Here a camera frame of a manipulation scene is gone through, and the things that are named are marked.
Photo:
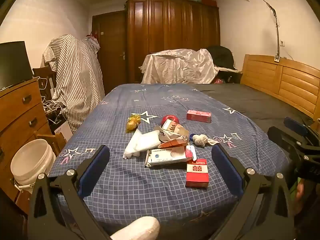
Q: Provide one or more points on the white wall socket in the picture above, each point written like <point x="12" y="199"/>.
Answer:
<point x="282" y="43"/>

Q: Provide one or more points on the blue bottle cap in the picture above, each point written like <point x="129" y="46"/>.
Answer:
<point x="191" y="138"/>

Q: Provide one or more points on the silver cloth cover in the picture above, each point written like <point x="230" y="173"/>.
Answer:
<point x="180" y="65"/>

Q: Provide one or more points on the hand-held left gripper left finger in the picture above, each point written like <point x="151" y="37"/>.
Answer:
<point x="95" y="170"/>

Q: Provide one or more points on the black bed sheet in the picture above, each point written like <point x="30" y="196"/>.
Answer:
<point x="250" y="102"/>

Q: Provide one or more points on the black clothing pile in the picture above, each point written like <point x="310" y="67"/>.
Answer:
<point x="222" y="57"/>

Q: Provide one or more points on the white bubble wrap bag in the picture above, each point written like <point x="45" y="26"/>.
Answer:
<point x="140" y="142"/>

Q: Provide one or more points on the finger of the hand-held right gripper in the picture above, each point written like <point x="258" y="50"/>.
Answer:
<point x="282" y="137"/>
<point x="295" y="126"/>

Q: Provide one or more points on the red hanger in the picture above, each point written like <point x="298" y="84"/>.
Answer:
<point x="93" y="35"/>

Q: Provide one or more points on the orange paper carton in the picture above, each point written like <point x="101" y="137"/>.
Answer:
<point x="172" y="143"/>

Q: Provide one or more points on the small wooden stool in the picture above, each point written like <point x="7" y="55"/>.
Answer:
<point x="57" y="140"/>

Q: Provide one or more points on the pink red carton box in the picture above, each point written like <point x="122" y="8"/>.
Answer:
<point x="198" y="116"/>

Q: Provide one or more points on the grey striped cloth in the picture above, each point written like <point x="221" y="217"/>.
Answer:
<point x="75" y="80"/>

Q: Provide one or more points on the small white red packet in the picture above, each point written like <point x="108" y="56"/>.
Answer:
<point x="191" y="152"/>

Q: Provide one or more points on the dark wooden nightstand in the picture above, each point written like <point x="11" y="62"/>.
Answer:
<point x="232" y="76"/>

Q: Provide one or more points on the red storage box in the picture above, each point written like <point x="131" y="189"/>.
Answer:
<point x="209" y="2"/>

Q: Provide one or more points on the dark wooden wardrobe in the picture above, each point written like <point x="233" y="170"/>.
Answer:
<point x="175" y="25"/>

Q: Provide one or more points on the white plastic bucket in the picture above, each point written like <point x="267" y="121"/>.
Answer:
<point x="32" y="160"/>

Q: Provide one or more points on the yellow snack wrapper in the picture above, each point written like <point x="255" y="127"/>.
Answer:
<point x="132" y="123"/>

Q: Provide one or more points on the black flat screen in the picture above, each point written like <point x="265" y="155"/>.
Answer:
<point x="12" y="65"/>

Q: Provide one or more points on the wooden chair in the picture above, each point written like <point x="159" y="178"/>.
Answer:
<point x="43" y="72"/>

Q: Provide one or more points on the wooden dresser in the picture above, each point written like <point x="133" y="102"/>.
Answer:
<point x="20" y="120"/>

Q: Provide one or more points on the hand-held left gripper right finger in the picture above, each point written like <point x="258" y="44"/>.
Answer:
<point x="226" y="170"/>

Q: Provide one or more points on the pink bag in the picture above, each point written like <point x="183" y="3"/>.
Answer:
<point x="220" y="80"/>

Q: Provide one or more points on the crumpled brown paper bag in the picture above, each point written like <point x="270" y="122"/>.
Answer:
<point x="175" y="131"/>

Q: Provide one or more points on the red cigarette box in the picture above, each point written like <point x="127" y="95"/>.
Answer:
<point x="197" y="175"/>

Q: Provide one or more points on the dark wooden door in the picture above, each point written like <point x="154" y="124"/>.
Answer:
<point x="110" y="42"/>

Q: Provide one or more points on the white cardboard box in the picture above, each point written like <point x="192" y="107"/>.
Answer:
<point x="62" y="130"/>

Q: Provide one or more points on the white fuzzy cloth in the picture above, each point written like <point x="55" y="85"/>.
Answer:
<point x="140" y="228"/>

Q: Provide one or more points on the wooden headboard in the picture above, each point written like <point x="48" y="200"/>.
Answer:
<point x="295" y="80"/>

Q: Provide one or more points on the silver printed packet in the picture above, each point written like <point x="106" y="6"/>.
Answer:
<point x="165" y="156"/>

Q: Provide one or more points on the person's right hand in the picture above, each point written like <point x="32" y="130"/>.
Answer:
<point x="299" y="192"/>

